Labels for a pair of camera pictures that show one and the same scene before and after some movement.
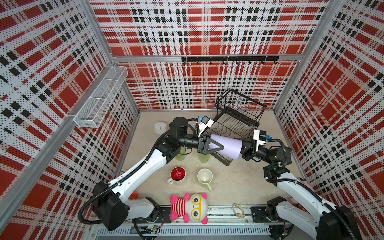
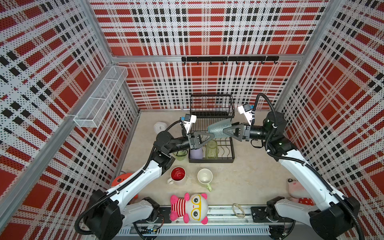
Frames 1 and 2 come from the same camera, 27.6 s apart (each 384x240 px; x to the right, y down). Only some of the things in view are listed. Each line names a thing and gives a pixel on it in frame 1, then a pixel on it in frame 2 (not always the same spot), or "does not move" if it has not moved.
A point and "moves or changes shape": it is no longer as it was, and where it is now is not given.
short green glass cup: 180,157 does not move
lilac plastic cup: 232,147 -> 197,154
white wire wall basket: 94,108 does not move
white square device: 160,127 does not move
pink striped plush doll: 194,208 does not move
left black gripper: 206,140 does not move
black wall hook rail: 236,59 does not move
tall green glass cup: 204,158 moves or changes shape
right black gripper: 248,149 -> 242,132
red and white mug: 177,174 does not move
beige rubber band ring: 239,215 does not move
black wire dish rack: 237,117 moves or changes shape
